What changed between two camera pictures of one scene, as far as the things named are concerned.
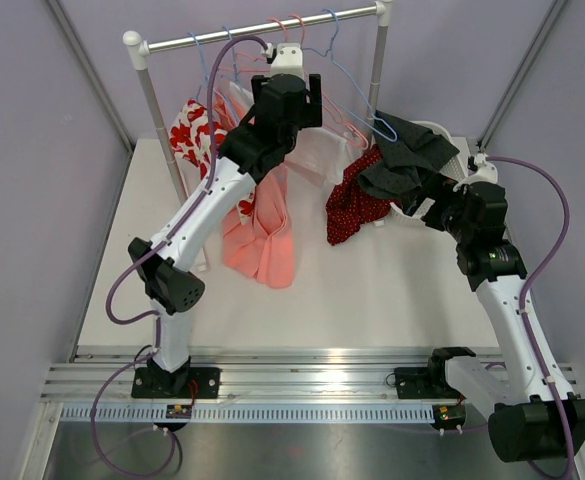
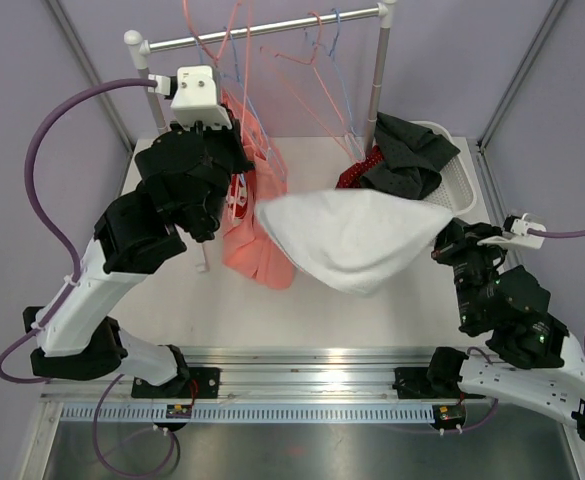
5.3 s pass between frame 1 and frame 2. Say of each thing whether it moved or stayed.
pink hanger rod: moved
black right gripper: moved
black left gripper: moved
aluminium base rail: stayed
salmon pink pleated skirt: stayed
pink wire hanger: moved
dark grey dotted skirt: stayed
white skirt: moved
